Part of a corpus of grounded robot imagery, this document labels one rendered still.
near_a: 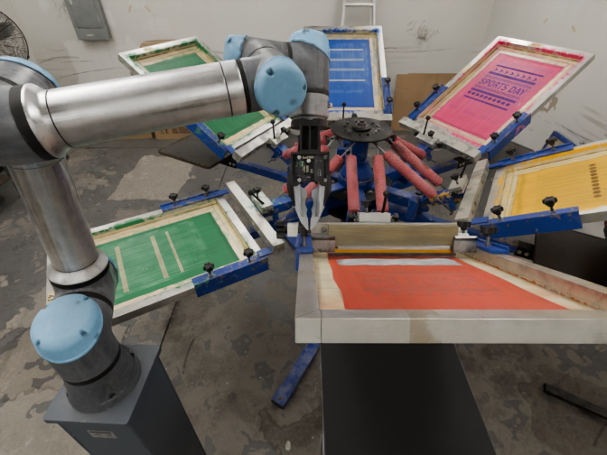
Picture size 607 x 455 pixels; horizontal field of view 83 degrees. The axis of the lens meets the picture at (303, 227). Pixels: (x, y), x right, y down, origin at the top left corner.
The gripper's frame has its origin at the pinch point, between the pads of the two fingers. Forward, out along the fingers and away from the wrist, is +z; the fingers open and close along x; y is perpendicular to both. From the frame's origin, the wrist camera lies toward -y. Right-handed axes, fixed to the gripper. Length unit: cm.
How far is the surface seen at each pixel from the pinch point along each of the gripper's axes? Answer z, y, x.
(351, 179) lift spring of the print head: -10, -82, 21
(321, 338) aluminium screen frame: 13.9, 23.1, 1.2
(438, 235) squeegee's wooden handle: 8, -35, 41
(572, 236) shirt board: 17, -85, 124
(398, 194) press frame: -2, -103, 48
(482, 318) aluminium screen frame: 11.0, 23.2, 24.3
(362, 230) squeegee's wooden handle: 6.6, -35.6, 17.5
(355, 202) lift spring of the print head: 0, -77, 22
